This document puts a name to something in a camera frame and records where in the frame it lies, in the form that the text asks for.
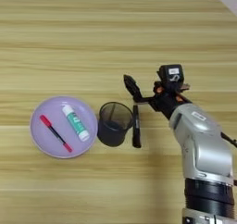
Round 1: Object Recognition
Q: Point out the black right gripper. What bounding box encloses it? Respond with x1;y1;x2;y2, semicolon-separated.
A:
123;74;193;120

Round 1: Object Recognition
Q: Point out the black marker pen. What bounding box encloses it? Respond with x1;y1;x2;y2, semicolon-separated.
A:
131;105;143;149

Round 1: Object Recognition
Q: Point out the black mesh pen cup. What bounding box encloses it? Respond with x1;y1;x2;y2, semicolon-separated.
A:
97;101;134;148

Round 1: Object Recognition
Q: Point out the red capped pen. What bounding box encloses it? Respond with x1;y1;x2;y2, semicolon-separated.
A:
39;114;74;154

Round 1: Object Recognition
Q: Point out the white green glue stick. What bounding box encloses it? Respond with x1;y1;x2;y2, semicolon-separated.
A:
60;104;91;143

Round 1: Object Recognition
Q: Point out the purple round plate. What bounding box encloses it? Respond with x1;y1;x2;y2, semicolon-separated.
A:
30;95;99;159

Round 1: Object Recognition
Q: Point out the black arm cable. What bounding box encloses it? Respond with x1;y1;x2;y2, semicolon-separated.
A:
219;131;237;149

